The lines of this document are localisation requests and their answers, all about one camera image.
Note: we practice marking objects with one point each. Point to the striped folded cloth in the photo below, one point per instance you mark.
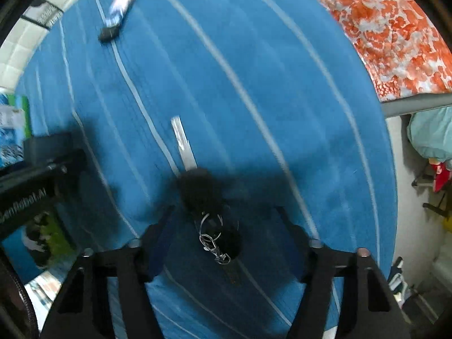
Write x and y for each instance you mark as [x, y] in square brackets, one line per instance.
[399, 282]

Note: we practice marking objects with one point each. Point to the teal cloth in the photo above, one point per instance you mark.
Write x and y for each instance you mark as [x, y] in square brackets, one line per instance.
[430, 134]

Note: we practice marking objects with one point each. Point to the plaid and blue striped tablecloth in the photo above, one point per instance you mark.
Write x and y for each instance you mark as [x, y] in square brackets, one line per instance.
[265, 77]

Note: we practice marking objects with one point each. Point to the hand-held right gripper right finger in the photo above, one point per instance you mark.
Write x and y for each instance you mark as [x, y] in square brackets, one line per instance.
[298, 250]

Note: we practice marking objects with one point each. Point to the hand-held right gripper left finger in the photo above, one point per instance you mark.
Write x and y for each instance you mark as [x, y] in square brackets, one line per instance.
[159, 250]

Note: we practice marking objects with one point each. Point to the grey chair frame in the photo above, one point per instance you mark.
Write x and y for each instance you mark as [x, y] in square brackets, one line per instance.
[416, 106]

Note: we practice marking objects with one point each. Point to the blue cardboard box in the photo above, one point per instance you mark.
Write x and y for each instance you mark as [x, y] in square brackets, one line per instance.
[16, 130]

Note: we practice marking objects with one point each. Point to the white quilted chair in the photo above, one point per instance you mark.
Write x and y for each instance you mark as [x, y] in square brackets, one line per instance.
[21, 53]

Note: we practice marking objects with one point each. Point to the black car key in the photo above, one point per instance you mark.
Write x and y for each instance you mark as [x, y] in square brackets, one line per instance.
[199, 190]

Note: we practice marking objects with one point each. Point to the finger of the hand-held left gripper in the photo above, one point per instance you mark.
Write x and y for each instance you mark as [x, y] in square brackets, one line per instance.
[70, 164]
[47, 146]

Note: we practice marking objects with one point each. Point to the black metal rack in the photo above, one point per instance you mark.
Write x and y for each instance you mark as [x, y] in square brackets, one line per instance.
[434, 206]

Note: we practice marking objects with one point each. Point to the red fabric item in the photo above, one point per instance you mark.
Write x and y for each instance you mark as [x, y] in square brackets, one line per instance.
[441, 176]

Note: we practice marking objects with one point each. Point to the orange floral cloth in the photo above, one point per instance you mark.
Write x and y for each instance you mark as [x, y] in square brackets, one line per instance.
[388, 35]

